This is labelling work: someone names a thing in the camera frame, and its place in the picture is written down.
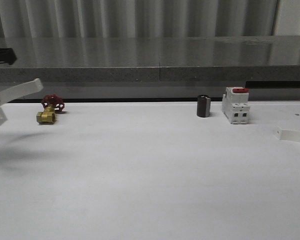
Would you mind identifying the grey pleated curtain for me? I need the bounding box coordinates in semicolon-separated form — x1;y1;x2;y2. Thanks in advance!
0;0;300;38

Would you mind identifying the grey stone counter ledge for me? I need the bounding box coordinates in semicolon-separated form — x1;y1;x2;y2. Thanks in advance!
0;36;300;101

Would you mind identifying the white half clamp ring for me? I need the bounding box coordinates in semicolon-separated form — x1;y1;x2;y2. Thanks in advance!
0;78;44;127
275;126;300;145

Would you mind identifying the white circuit breaker red switch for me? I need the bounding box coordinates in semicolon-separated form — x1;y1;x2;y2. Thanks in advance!
221;86;250;125

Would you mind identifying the brass valve with red handle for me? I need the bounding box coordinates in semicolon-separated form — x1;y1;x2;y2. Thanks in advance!
36;94;65;124

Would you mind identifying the dark cylindrical capacitor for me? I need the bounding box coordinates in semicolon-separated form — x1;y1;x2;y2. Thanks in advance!
196;95;211;118

